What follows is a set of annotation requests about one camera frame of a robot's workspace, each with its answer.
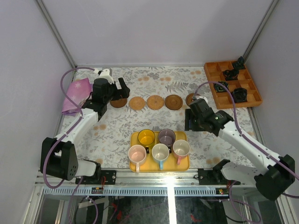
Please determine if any dark wooden coaster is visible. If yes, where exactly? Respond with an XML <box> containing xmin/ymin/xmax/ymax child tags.
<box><xmin>110</xmin><ymin>98</ymin><xmax>128</xmax><ymax>108</ymax></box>

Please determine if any brown wooden coaster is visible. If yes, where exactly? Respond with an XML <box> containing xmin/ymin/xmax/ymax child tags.
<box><xmin>185</xmin><ymin>93</ymin><xmax>201</xmax><ymax>106</ymax></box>
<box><xmin>165</xmin><ymin>94</ymin><xmax>183</xmax><ymax>110</ymax></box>

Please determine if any woven rattan coaster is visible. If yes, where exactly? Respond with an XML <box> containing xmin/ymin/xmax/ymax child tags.
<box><xmin>129</xmin><ymin>97</ymin><xmax>146</xmax><ymax>111</ymax></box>
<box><xmin>147</xmin><ymin>95</ymin><xmax>164</xmax><ymax>110</ymax></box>

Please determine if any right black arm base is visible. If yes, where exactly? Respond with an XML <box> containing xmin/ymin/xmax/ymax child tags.
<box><xmin>198</xmin><ymin>159</ymin><xmax>230</xmax><ymax>185</ymax></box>

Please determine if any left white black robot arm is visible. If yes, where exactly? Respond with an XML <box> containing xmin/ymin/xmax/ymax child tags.
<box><xmin>40</xmin><ymin>77</ymin><xmax>130</xmax><ymax>184</ymax></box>

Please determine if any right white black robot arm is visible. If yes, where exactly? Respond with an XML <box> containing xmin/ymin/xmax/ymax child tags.
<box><xmin>185</xmin><ymin>98</ymin><xmax>296</xmax><ymax>201</ymax></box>

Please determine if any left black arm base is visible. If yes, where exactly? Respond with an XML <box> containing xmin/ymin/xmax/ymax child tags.
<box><xmin>75</xmin><ymin>160</ymin><xmax>117</xmax><ymax>186</ymax></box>

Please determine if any yellow glass cup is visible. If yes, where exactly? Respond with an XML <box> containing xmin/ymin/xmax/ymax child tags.
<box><xmin>137</xmin><ymin>129</ymin><xmax>156</xmax><ymax>147</ymax></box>

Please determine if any pink purple folded cloth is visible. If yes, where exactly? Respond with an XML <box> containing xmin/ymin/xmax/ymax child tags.
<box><xmin>62</xmin><ymin>78</ymin><xmax>92</xmax><ymax>116</ymax></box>

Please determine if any purple mug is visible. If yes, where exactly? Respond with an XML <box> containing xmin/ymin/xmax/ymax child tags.
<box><xmin>158</xmin><ymin>129</ymin><xmax>176</xmax><ymax>147</ymax></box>

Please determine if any black green wrapped item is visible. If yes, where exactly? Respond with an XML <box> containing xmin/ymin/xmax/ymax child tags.
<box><xmin>214</xmin><ymin>81</ymin><xmax>229</xmax><ymax>93</ymax></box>

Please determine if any black wrapped item bottom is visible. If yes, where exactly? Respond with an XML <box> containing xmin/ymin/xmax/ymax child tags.
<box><xmin>231</xmin><ymin>88</ymin><xmax>248</xmax><ymax>103</ymax></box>

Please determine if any orange compartment tray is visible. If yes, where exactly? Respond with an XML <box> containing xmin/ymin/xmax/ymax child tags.
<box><xmin>204</xmin><ymin>61</ymin><xmax>263</xmax><ymax>110</ymax></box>

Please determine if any yellow plastic tray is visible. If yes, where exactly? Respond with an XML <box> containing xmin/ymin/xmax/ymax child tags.
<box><xmin>128</xmin><ymin>129</ymin><xmax>191</xmax><ymax>173</ymax></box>

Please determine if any black wrapped item top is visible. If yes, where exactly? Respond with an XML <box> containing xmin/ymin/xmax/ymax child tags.
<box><xmin>232</xmin><ymin>56</ymin><xmax>245</xmax><ymax>70</ymax></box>

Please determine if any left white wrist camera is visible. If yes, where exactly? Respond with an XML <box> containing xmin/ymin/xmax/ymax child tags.
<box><xmin>93</xmin><ymin>68</ymin><xmax>114</xmax><ymax>84</ymax></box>

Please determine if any blue handled white mug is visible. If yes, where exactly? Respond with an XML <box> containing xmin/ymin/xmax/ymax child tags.
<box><xmin>151</xmin><ymin>143</ymin><xmax>170</xmax><ymax>170</ymax></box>

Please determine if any aluminium front rail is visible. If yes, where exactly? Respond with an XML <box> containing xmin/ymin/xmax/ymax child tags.
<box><xmin>35</xmin><ymin>167</ymin><xmax>287</xmax><ymax>187</ymax></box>

